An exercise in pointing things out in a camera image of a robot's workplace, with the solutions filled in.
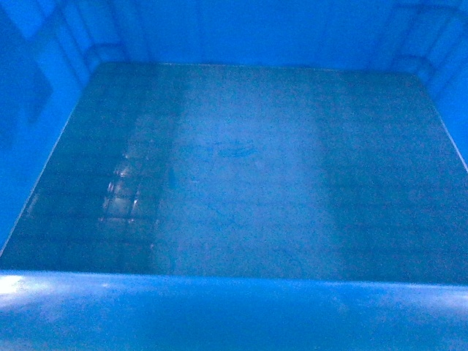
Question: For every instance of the large blue plastic crate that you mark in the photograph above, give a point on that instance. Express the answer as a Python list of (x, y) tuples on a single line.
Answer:
[(233, 175)]

